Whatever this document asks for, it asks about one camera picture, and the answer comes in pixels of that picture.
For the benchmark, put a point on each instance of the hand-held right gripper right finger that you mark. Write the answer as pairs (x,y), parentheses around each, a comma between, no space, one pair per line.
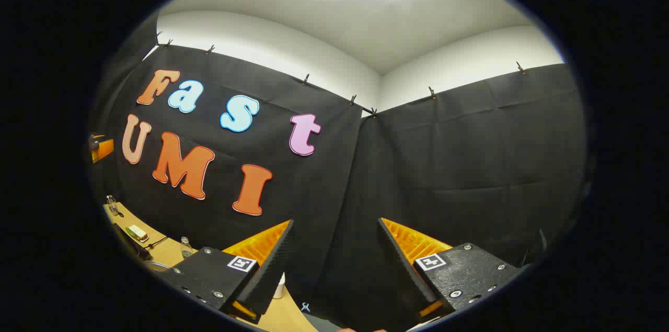
(405,269)

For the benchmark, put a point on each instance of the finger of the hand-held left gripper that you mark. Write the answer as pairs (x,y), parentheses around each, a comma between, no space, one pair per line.
(103,149)

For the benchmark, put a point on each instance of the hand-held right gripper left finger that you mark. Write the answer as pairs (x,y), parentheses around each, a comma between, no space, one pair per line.
(266,269)

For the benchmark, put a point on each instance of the black induction cooktop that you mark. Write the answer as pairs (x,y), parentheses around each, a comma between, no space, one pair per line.
(128,245)

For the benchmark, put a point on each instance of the stainless steel pot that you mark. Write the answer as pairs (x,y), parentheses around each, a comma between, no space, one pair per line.
(157,266)

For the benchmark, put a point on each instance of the white rounded container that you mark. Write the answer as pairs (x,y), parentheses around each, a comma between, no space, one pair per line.
(280,286)

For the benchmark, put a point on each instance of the small pale clip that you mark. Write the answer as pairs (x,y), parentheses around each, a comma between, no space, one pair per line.
(306,307)

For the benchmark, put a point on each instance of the clear plastic water bottle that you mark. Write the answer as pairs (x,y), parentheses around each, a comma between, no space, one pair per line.
(186,248)

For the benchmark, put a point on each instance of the sandwich with lettuce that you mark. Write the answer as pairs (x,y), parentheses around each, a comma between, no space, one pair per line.
(137,232)

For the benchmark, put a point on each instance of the black backdrop cloth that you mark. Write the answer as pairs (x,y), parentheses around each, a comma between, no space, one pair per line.
(444,164)

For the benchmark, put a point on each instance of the row of black clips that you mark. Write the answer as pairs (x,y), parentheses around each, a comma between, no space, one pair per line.
(306,80)

